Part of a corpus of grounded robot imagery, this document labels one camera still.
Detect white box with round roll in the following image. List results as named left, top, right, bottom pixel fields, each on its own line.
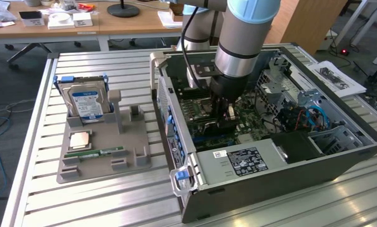
left=47, top=13, right=75, bottom=30

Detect white box black top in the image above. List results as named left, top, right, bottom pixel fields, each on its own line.
left=17, top=10, right=45, bottom=27

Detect plain white box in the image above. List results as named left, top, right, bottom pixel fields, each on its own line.
left=72, top=12, right=93, bottom=28

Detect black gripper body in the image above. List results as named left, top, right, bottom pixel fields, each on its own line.
left=209, top=74, right=251, bottom=100

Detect black desk leg casters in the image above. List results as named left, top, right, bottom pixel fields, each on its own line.
left=4, top=42, right=83, bottom=70

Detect CPU socket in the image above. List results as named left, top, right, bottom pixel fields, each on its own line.
left=199, top=99, right=216, bottom=116

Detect grey power supply unit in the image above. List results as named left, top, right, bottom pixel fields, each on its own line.
left=196, top=138, right=291, bottom=185

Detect blue case latch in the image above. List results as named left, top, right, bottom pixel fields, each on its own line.
left=175, top=170, right=189, bottom=182

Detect wooden office desk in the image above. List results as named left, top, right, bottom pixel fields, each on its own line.
left=0, top=0, right=101, bottom=45
left=99, top=0, right=273, bottom=41

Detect white table frame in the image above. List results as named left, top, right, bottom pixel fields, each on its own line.
left=333, top=0, right=377, bottom=65

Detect white floor cable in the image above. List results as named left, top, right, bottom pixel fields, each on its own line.
left=0, top=98, right=35, bottom=114

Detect open black PC case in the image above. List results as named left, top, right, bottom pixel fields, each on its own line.
left=149, top=46, right=377, bottom=224

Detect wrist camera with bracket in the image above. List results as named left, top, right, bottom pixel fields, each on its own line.
left=185, top=62, right=221, bottom=90

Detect hard disk blue caddy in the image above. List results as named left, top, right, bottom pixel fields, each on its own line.
left=53, top=73, right=113, bottom=123

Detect red packet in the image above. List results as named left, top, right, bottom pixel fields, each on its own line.
left=77, top=2, right=95, bottom=12

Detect printed paper stack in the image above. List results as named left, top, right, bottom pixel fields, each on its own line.
left=307, top=61, right=368, bottom=98

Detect blue expansion slot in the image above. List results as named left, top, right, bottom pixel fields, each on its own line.
left=193, top=134, right=227, bottom=142

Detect black round lamp base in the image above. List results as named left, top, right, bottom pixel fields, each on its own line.
left=107, top=0, right=141, bottom=17

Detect grey parts rack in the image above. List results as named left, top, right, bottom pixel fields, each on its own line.
left=56, top=89, right=153, bottom=184

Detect silver CPU chip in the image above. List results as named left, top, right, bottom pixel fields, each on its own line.
left=69, top=132, right=91, bottom=149

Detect paper stack on desk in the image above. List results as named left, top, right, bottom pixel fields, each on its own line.
left=157, top=10, right=185, bottom=29

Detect brown wooden cabinet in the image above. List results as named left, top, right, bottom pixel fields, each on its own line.
left=264, top=0, right=349, bottom=55

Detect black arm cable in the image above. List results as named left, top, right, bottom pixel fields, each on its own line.
left=180, top=4, right=215, bottom=95

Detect blue data wire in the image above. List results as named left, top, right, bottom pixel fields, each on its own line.
left=304, top=104, right=332, bottom=131

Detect silver chipset heatsink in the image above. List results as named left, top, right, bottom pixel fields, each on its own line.
left=237, top=133, right=259, bottom=143

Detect metal drive cage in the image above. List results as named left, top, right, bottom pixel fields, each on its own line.
left=257, top=68, right=327, bottom=123

